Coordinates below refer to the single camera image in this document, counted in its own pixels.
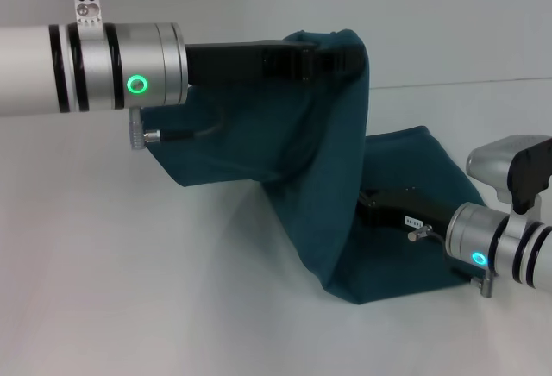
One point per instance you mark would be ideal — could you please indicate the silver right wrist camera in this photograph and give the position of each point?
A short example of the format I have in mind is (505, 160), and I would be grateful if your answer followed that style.
(513, 169)

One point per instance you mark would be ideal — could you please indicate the teal t-shirt with FREE print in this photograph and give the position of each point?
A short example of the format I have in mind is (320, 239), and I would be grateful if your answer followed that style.
(328, 156)

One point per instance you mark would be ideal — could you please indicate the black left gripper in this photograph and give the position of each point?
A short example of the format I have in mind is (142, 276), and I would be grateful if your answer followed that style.
(241, 63)

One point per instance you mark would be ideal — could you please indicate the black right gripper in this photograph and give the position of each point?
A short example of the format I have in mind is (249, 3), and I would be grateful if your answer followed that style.
(405, 212)

